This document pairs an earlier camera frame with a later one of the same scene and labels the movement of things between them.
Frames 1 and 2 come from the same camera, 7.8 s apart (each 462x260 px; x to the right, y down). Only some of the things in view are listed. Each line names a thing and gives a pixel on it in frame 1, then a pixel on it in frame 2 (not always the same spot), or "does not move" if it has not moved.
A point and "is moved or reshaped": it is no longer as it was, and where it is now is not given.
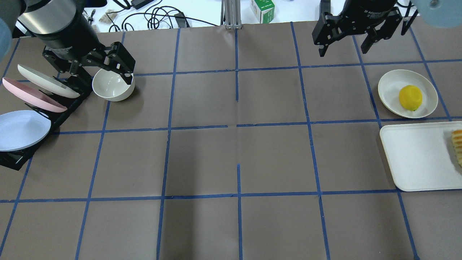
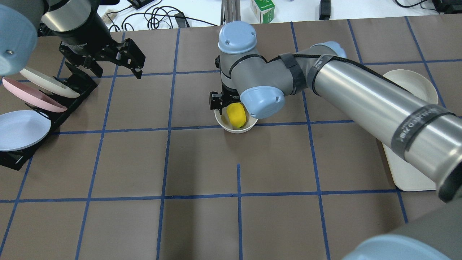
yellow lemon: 410,97 is moved or reshaped
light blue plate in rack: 20,129 does not move
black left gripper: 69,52 → 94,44
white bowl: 110,86 → 223,121
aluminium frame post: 231,14 does not move
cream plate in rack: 46,83 does not move
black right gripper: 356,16 → 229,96
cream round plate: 391,83 does not move
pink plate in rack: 33,97 does not move
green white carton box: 264,10 does not move
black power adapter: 139,4 does not move
